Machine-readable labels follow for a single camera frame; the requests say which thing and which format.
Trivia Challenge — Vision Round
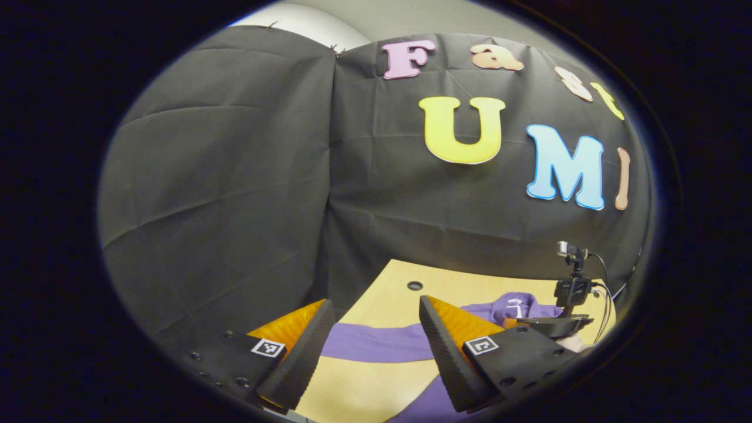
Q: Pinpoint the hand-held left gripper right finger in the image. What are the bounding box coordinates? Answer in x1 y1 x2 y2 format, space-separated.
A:
418 296 579 414

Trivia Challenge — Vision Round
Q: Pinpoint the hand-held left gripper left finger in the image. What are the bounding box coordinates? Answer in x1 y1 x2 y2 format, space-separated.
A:
176 298 337 412

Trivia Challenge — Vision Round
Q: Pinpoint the purple corduroy button shirt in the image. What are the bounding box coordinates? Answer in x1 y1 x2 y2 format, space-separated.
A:
320 292 565 423

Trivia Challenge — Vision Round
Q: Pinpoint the black backdrop cloth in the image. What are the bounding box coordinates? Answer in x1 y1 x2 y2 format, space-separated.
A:
97 25 653 353

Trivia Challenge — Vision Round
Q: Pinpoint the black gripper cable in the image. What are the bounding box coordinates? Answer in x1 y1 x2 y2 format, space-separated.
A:
587 251 626 344

